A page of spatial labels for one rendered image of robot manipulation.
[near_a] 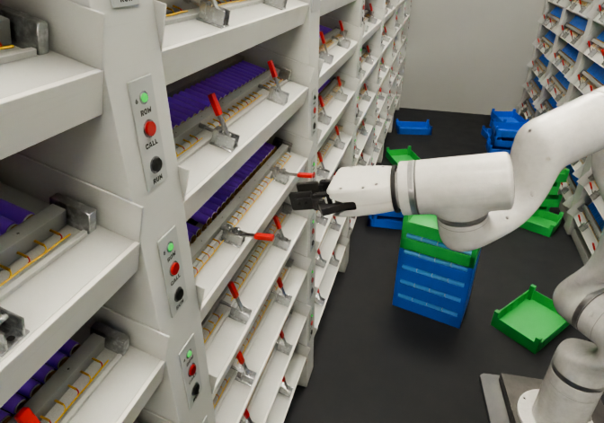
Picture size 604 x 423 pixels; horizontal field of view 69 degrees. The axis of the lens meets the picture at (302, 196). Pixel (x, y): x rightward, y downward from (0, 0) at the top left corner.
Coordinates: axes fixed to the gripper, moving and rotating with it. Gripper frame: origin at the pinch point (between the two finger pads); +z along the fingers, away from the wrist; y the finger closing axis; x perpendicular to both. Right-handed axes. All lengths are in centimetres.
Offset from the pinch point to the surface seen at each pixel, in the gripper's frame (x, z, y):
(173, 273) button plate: -1.9, 9.9, 24.6
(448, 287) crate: 90, -13, -91
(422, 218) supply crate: 66, -5, -108
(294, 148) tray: 5.2, 17.5, -41.0
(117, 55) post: -28.6, 4.0, 26.7
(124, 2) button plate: -32.9, 2.8, 24.6
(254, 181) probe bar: 3.5, 18.1, -16.5
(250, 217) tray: 7.4, 16.1, -7.2
